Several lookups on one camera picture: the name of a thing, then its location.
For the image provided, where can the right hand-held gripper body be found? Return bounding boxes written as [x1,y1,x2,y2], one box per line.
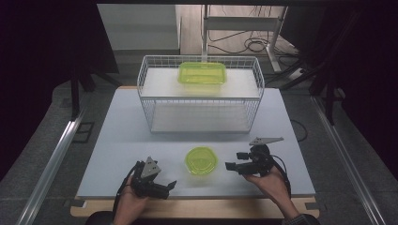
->
[247,136,285,177]

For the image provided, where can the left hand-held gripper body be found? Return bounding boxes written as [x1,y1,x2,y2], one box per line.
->
[130,156,162,200]

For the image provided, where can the green round plastic bowl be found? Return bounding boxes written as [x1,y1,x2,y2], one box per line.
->
[183,145,220,176]

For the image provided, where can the white wire shelf rack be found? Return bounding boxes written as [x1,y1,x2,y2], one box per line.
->
[136,54,266,135]

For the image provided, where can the green rectangular plastic container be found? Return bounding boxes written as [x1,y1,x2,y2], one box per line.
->
[176,61,228,85]

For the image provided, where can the person's right hand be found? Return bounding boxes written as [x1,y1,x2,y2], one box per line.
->
[243,164,291,205]

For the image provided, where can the person's left hand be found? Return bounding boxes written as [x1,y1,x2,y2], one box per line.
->
[113,174,150,220]

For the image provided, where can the person's dark clothing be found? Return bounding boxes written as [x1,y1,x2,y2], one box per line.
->
[84,211,115,225]

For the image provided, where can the black floor plate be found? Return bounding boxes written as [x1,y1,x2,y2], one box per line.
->
[72,121,96,144]

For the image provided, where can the black metal stand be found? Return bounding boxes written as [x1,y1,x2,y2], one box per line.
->
[69,67,124,122]
[266,59,346,127]

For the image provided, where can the white cabinet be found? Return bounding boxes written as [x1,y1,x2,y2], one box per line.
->
[97,3,182,52]

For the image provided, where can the dark curtain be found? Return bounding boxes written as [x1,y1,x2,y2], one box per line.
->
[0,0,120,183]
[280,0,398,176]

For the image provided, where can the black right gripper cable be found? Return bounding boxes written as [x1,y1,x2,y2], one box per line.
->
[271,154,293,199]

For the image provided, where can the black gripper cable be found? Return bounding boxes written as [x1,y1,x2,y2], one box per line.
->
[271,154,293,199]
[112,160,141,218]

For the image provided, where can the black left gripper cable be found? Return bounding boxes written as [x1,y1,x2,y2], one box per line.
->
[112,160,141,218]

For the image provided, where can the thin black floor cable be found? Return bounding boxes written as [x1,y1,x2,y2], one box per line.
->
[290,118,310,143]

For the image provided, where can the aluminium floor rail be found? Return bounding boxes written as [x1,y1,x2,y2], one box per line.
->
[311,95,389,225]
[15,102,89,225]

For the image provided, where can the black floor cables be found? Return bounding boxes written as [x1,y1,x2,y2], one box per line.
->
[207,5,299,59]

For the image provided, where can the white metal desk frame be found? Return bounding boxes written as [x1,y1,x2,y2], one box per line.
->
[201,4,289,73]

